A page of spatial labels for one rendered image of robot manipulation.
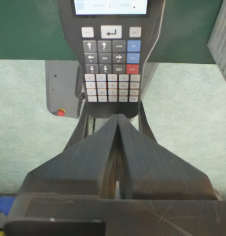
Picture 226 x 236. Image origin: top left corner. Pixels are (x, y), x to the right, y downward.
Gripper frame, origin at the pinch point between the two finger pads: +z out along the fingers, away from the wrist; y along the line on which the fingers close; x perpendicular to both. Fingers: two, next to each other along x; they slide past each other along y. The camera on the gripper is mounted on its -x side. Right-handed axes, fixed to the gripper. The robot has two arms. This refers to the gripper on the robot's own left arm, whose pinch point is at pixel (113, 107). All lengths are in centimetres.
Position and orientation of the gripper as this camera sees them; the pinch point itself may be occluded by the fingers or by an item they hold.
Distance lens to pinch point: 27.4
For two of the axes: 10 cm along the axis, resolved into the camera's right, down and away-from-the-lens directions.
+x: 0.3, 1.9, 9.8
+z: 0.1, -9.8, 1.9
